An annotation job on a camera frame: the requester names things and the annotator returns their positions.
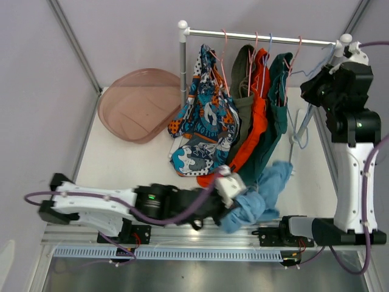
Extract blue hanger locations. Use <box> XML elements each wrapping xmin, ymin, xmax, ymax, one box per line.
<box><xmin>260</xmin><ymin>33</ymin><xmax>273</xmax><ymax>98</ymax></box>
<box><xmin>291</xmin><ymin>44</ymin><xmax>336</xmax><ymax>150</ymax></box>

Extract pink hanger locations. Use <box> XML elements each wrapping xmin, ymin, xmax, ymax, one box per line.
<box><xmin>209</xmin><ymin>29</ymin><xmax>231</xmax><ymax>97</ymax></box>
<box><xmin>283</xmin><ymin>35</ymin><xmax>302</xmax><ymax>106</ymax></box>
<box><xmin>247</xmin><ymin>32</ymin><xmax>258</xmax><ymax>97</ymax></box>

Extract dark teal shorts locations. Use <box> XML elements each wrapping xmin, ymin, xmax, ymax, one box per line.
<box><xmin>238</xmin><ymin>52</ymin><xmax>293</xmax><ymax>186</ymax></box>

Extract light blue shorts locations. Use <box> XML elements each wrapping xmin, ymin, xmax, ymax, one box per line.
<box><xmin>220</xmin><ymin>161</ymin><xmax>293</xmax><ymax>234</ymax></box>

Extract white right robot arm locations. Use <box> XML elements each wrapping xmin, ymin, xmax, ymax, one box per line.
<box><xmin>277</xmin><ymin>61</ymin><xmax>387</xmax><ymax>246</ymax></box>

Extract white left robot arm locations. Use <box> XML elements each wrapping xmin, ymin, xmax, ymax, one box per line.
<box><xmin>38</xmin><ymin>173</ymin><xmax>227</xmax><ymax>243</ymax></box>

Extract patterned blue orange shorts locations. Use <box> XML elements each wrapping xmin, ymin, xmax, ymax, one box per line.
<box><xmin>168</xmin><ymin>44</ymin><xmax>240</xmax><ymax>176</ymax></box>

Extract olive green shorts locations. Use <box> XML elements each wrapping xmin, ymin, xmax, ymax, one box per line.
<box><xmin>226</xmin><ymin>44</ymin><xmax>254</xmax><ymax>171</ymax></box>

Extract silver white clothes rack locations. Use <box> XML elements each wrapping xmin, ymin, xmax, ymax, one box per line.
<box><xmin>177</xmin><ymin>20</ymin><xmax>353</xmax><ymax>108</ymax></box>

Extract pink translucent plastic basin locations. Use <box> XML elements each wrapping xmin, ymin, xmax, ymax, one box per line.
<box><xmin>98</xmin><ymin>68</ymin><xmax>181</xmax><ymax>144</ymax></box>

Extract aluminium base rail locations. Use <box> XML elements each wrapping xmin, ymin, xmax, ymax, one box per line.
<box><xmin>40</xmin><ymin>219</ymin><xmax>271</xmax><ymax>250</ymax></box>

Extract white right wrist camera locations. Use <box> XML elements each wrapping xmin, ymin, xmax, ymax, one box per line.
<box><xmin>329</xmin><ymin>41</ymin><xmax>369</xmax><ymax>75</ymax></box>

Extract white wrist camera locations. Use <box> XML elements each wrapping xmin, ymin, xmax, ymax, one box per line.
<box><xmin>329</xmin><ymin>41</ymin><xmax>369</xmax><ymax>75</ymax></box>
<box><xmin>215</xmin><ymin>165</ymin><xmax>247</xmax><ymax>209</ymax></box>

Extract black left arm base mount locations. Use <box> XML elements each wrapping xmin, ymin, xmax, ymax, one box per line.
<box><xmin>111</xmin><ymin>224</ymin><xmax>151</xmax><ymax>245</ymax></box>

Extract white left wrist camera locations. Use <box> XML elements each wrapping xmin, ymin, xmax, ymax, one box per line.
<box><xmin>215</xmin><ymin>165</ymin><xmax>247</xmax><ymax>209</ymax></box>

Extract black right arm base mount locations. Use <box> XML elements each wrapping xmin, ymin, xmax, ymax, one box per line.
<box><xmin>251</xmin><ymin>227</ymin><xmax>314</xmax><ymax>248</ymax></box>

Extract grey slotted cable duct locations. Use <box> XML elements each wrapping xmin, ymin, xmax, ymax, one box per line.
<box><xmin>53</xmin><ymin>246</ymin><xmax>283</xmax><ymax>262</ymax></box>

